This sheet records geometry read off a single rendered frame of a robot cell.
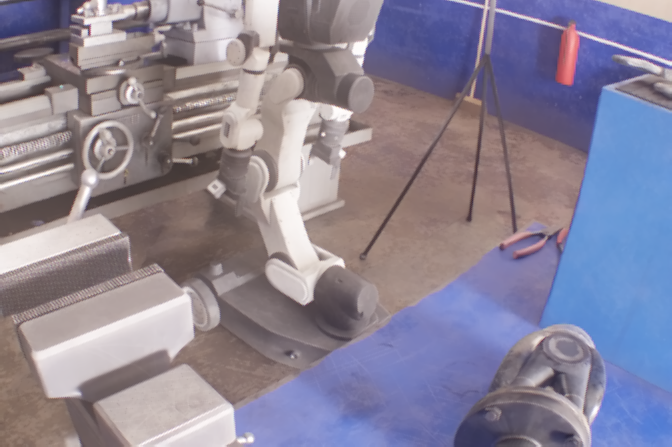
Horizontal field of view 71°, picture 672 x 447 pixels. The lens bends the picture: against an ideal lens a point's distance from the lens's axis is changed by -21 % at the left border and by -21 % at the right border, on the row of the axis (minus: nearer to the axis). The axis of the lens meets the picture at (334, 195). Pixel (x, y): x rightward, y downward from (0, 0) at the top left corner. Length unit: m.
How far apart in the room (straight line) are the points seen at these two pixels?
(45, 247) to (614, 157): 0.69
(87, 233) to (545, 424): 0.49
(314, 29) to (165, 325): 1.24
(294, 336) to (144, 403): 1.48
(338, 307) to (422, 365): 1.10
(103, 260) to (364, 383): 0.37
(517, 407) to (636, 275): 0.34
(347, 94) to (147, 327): 1.23
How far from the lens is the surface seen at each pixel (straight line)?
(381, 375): 0.76
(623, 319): 0.85
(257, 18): 1.54
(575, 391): 0.59
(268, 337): 1.94
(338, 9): 1.56
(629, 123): 0.76
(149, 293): 0.49
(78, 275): 0.57
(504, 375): 0.65
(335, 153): 2.06
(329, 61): 1.64
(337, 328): 1.91
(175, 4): 2.38
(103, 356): 0.47
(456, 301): 0.92
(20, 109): 2.01
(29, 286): 0.55
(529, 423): 0.56
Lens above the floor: 1.37
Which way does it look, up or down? 25 degrees down
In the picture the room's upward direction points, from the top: 6 degrees clockwise
